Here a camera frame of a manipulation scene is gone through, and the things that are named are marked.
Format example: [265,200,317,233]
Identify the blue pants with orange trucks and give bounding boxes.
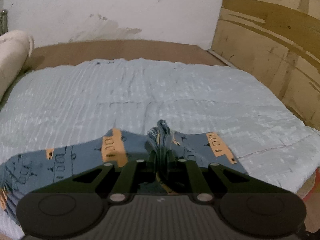
[1,120,246,216]

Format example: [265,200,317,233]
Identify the light blue striped bed quilt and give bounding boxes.
[0,57,320,240]

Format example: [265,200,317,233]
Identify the plywood wardrobe panel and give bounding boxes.
[212,0,319,128]

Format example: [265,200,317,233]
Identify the rolled cream blanket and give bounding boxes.
[0,30,34,99]

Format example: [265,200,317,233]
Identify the ornate metal headboard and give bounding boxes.
[0,9,8,35]

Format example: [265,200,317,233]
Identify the brown wooden bed frame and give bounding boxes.
[25,40,226,70]

